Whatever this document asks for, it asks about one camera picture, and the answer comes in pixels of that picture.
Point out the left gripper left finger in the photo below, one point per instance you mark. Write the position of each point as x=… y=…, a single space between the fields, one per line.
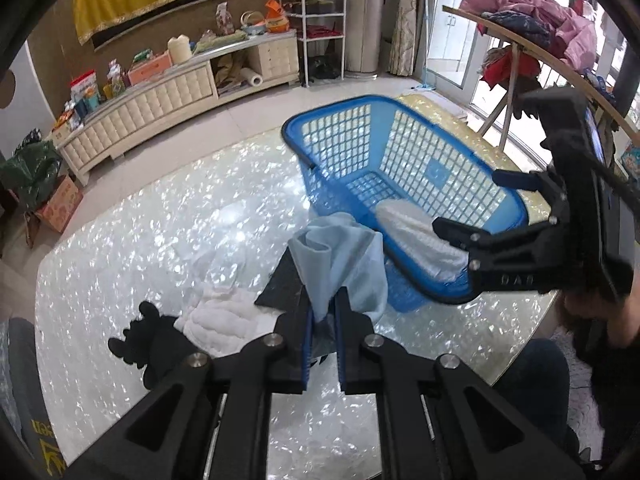
x=209 y=418

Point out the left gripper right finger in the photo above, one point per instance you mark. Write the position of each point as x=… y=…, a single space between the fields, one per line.
x=437 y=419

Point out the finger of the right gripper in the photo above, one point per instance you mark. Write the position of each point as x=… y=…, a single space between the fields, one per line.
x=533 y=181
x=522 y=248

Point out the black plush toy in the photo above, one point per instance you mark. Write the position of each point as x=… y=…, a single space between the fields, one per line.
x=152 y=344

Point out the white quilted cloth with straps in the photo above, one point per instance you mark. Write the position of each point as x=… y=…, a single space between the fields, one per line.
x=222 y=321

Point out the dark grey square cloth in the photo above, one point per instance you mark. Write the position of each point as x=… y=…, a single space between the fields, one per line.
x=284 y=290

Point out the light blue cloth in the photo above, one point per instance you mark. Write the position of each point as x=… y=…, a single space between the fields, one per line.
x=336 y=251

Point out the blue plastic laundry basket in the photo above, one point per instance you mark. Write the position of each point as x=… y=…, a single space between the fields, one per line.
x=357 y=152

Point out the person right hand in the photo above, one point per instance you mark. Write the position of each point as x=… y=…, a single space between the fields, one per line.
x=622 y=320

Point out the red hanging garment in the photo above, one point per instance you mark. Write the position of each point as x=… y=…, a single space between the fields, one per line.
x=497 y=64

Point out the pile of pink clothes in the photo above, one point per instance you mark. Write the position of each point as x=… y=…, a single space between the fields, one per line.
x=573 y=37

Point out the patterned beige curtain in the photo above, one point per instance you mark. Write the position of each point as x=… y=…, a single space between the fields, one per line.
x=403 y=50

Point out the silver standing air conditioner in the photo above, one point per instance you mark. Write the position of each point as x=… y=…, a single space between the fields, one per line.
x=362 y=29

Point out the cardboard box on floor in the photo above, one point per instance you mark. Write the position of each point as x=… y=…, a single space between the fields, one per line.
x=57 y=211

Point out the white metal shelf rack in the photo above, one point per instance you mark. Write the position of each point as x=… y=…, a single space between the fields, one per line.
x=319 y=27

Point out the cream TV cabinet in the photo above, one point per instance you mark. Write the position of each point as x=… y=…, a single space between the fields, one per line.
x=180 y=93

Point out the white paper roll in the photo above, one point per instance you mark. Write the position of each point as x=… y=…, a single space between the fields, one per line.
x=250 y=77

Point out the orange bag on cabinet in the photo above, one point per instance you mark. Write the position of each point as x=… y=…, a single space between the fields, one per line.
x=276 y=20

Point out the green plastic bag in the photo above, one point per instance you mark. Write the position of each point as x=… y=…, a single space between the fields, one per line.
x=31 y=173

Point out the red white snack box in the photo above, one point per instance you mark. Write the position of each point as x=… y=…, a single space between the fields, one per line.
x=85 y=88

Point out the pink storage box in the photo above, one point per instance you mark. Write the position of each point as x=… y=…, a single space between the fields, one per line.
x=148 y=69

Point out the cream plastic jar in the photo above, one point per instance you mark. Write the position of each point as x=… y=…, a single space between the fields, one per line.
x=179 y=49

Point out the wall mounted black TV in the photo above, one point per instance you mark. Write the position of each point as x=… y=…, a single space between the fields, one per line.
x=100 y=39

